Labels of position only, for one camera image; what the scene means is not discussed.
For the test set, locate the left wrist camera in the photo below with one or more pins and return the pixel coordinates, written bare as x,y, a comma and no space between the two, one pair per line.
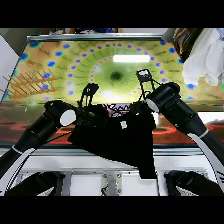
88,91

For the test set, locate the white garment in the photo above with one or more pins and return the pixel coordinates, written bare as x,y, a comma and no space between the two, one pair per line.
206,56

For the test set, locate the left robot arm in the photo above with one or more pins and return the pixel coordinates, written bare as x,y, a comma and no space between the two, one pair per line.
40,129

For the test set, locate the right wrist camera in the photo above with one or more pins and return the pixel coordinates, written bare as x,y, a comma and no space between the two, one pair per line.
144,76

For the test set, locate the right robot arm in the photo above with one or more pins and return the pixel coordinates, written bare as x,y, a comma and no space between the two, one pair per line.
181,112

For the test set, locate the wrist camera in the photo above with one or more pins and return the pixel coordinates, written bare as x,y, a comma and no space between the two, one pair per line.
144,76
88,91

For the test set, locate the brown garment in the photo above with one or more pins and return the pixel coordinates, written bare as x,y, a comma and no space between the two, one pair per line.
184,40

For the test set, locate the black garment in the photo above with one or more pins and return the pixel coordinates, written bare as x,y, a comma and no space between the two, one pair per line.
120,143

